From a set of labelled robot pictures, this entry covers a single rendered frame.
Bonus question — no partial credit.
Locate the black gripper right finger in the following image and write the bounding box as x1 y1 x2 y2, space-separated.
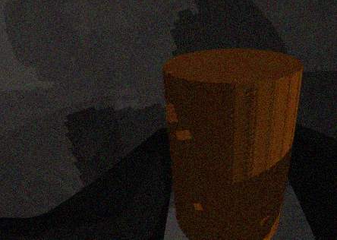
288 123 337 240

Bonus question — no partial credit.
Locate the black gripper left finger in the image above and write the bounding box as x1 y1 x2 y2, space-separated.
0 128 172 240

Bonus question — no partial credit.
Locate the orange cylinder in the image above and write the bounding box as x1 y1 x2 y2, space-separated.
162 49 304 240

